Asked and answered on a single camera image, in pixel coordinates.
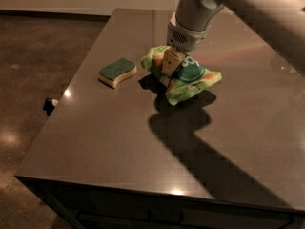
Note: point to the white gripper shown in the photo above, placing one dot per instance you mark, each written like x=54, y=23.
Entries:
x=183, y=39

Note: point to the green rice chip bag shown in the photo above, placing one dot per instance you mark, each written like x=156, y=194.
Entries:
x=188, y=80

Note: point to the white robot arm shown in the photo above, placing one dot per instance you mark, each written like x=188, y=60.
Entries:
x=280, y=23

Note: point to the green and yellow sponge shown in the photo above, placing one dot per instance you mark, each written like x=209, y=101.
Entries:
x=117, y=72

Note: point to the black knob at table side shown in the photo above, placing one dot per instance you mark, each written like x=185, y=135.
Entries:
x=49, y=105

